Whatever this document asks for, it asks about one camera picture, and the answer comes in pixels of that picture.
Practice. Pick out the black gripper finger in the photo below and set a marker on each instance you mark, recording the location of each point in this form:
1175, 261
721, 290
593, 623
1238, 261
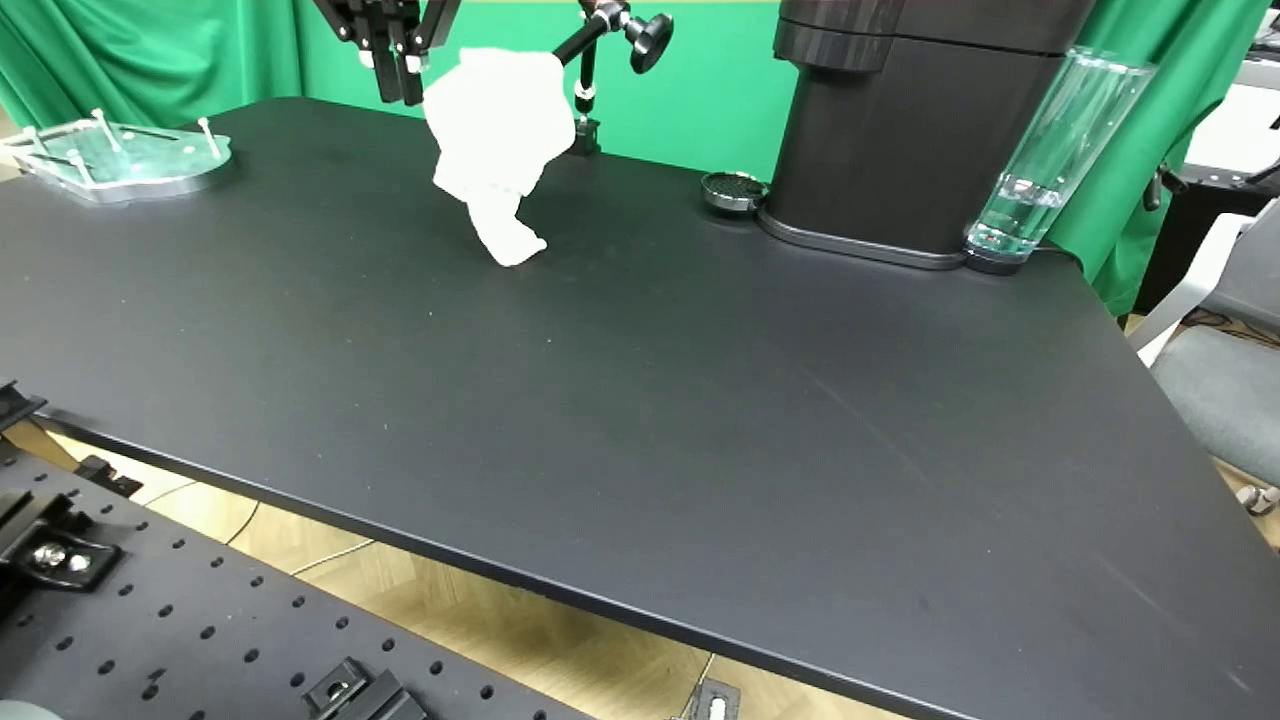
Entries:
390, 63
414, 63

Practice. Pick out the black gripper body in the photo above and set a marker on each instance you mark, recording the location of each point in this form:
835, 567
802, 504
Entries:
351, 15

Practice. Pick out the white cloth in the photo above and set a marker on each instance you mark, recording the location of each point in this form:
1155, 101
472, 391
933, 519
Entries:
503, 127

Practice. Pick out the black articulated stand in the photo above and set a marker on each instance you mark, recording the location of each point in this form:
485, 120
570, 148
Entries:
648, 32

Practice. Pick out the white plastic screw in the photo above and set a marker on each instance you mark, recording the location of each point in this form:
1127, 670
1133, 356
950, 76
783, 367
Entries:
97, 128
211, 134

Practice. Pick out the green curtain backdrop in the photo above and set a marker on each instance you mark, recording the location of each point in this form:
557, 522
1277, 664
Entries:
721, 92

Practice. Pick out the small black round cap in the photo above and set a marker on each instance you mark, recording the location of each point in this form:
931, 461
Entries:
733, 192

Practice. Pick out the small black block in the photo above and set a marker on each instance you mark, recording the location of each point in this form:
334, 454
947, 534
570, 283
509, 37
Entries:
105, 476

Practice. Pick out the black perforated breadboard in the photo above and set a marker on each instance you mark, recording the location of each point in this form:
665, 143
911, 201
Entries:
173, 612

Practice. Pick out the small black slider clamp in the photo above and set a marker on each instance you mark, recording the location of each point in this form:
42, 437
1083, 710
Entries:
361, 690

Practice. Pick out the grey rounded object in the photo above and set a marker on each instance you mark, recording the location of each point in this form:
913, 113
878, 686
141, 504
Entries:
25, 710

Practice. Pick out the white topped side desk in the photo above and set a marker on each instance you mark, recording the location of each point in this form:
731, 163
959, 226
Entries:
1235, 134

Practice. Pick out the grey office chair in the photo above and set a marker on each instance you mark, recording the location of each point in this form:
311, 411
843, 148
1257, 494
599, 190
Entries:
1224, 384

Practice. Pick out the black robot base pedestal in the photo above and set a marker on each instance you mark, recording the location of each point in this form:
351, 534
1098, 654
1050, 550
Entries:
892, 134

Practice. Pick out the black bracket with silver screws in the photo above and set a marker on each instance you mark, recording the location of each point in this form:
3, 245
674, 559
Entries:
65, 559

